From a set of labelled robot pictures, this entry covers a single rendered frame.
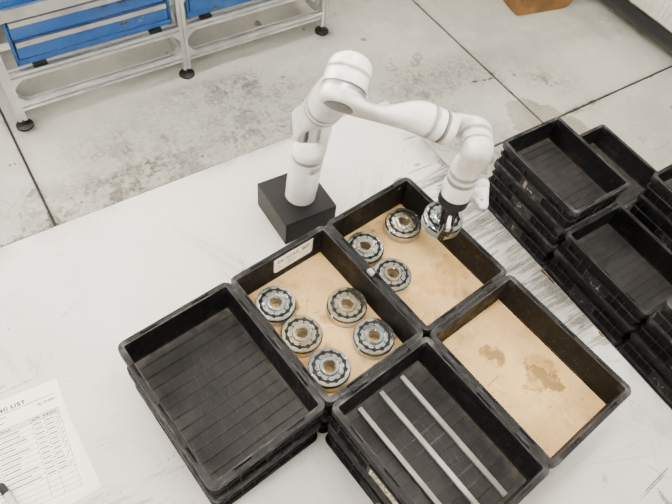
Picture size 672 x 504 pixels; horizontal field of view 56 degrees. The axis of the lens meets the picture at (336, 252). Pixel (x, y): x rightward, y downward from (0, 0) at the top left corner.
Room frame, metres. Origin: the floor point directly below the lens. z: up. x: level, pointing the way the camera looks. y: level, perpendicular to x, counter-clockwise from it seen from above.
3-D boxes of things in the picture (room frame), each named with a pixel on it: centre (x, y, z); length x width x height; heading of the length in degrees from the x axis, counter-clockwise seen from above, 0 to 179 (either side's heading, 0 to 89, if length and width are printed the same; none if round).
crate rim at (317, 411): (0.53, 0.21, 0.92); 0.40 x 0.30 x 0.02; 46
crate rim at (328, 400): (0.75, 0.00, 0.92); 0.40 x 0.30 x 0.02; 46
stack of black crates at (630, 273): (1.41, -1.06, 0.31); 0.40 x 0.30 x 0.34; 40
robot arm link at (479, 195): (0.99, -0.28, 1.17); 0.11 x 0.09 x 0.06; 88
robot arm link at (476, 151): (0.98, -0.26, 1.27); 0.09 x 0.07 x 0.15; 4
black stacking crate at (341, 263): (0.75, 0.00, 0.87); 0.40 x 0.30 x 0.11; 46
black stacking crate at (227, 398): (0.53, 0.21, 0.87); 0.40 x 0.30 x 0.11; 46
